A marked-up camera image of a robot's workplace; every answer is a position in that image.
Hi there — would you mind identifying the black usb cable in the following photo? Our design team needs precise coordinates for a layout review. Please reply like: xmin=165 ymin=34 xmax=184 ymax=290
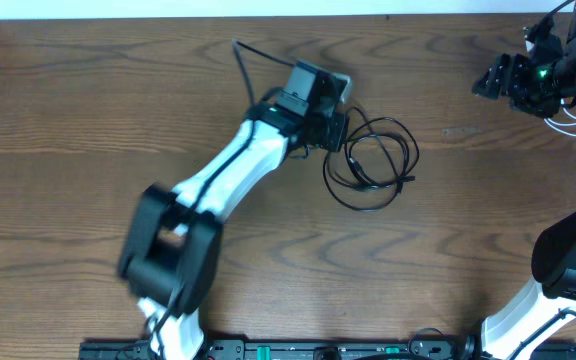
xmin=321 ymin=105 xmax=420 ymax=213

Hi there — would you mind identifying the white usb cable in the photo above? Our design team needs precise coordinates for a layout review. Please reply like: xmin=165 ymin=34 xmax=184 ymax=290
xmin=542 ymin=98 xmax=576 ymax=138

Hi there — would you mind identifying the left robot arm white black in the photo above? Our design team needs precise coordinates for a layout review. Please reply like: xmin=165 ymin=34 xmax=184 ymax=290
xmin=118 ymin=61 xmax=352 ymax=359

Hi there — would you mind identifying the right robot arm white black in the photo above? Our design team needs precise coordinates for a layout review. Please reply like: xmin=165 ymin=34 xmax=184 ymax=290
xmin=462 ymin=1 xmax=576 ymax=359

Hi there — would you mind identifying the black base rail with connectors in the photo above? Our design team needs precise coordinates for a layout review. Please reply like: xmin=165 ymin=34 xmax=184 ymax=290
xmin=78 ymin=327 xmax=576 ymax=360

